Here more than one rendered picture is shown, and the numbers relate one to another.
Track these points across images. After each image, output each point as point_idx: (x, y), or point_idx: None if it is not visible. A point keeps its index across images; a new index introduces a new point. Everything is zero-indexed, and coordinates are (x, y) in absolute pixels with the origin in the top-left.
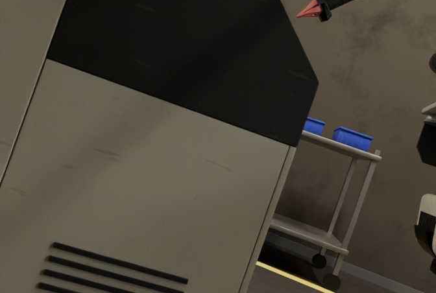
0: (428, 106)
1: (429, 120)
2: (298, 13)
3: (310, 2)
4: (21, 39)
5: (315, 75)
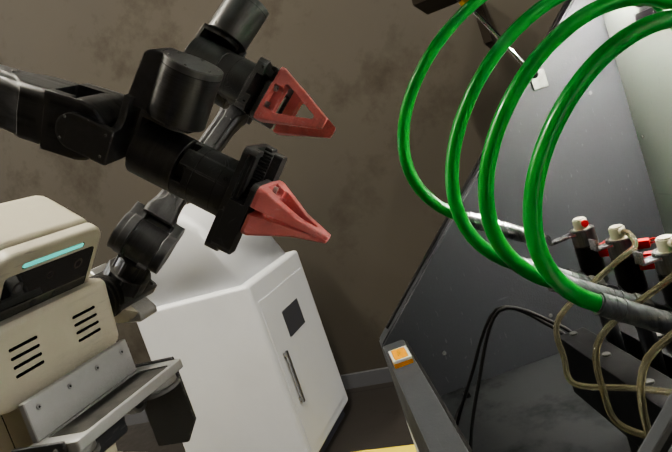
0: (115, 413)
1: (99, 445)
2: (324, 229)
3: (292, 193)
4: None
5: (384, 329)
